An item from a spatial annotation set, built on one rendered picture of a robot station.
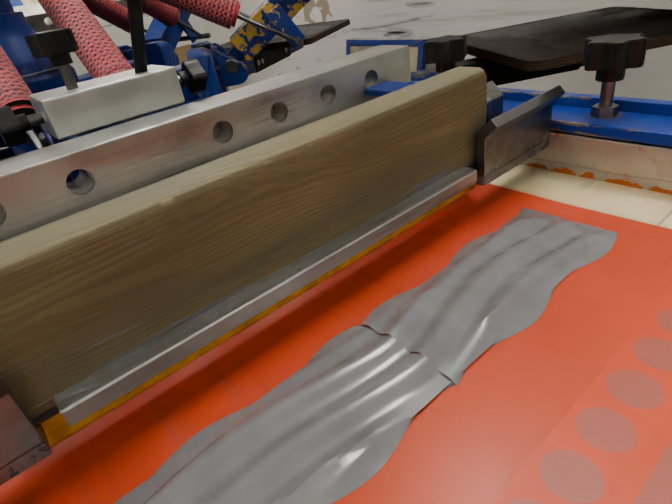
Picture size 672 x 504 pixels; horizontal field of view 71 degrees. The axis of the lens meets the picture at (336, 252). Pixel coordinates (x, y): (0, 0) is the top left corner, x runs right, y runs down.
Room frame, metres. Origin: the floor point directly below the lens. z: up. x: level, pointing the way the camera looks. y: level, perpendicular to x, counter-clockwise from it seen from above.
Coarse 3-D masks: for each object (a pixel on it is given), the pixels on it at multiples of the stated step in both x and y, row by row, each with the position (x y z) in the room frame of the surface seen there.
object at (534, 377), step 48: (480, 192) 0.36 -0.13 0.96; (432, 240) 0.30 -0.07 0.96; (624, 240) 0.26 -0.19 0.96; (336, 288) 0.26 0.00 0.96; (384, 288) 0.25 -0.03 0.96; (576, 288) 0.22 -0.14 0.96; (624, 288) 0.21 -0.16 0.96; (528, 336) 0.18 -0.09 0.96; (576, 336) 0.18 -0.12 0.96; (624, 336) 0.17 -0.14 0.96; (480, 384) 0.16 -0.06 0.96; (528, 384) 0.15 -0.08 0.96; (576, 384) 0.15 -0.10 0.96
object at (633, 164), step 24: (552, 144) 0.38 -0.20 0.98; (576, 144) 0.36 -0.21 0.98; (600, 144) 0.35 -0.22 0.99; (624, 144) 0.33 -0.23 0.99; (648, 144) 0.32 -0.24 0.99; (552, 168) 0.38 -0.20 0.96; (576, 168) 0.36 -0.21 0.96; (600, 168) 0.35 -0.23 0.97; (624, 168) 0.33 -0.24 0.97; (648, 168) 0.32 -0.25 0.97
